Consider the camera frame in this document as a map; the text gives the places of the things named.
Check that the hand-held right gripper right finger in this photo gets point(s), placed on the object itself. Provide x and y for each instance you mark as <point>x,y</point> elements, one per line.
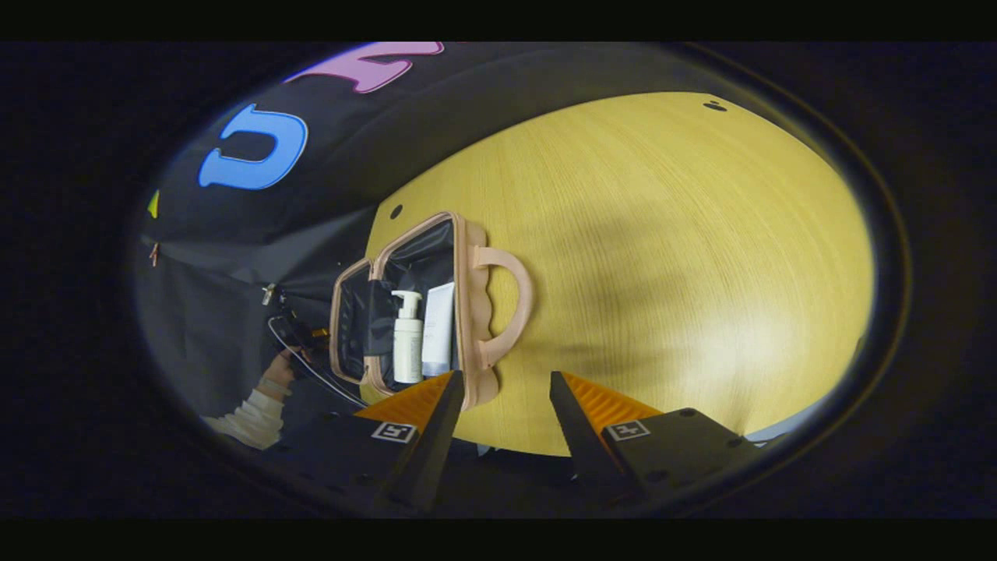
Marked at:
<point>584,444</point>

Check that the white tube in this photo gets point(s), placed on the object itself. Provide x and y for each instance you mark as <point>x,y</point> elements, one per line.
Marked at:
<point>438,335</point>

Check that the white clip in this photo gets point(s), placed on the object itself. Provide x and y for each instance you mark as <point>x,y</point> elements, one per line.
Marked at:
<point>267,294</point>

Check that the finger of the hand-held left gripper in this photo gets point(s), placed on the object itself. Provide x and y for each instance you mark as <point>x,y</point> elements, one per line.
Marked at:
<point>311,331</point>

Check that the pink clip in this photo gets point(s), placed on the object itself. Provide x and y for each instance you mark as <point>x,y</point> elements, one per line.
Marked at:
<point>154,253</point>

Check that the pink suitcase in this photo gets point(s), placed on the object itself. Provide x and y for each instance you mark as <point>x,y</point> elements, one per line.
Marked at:
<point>471,312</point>

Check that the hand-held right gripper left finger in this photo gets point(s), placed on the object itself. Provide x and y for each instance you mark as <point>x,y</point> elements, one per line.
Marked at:
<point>432,452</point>

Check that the white pump bottle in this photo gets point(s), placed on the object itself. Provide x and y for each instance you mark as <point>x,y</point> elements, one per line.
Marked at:
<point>407,351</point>

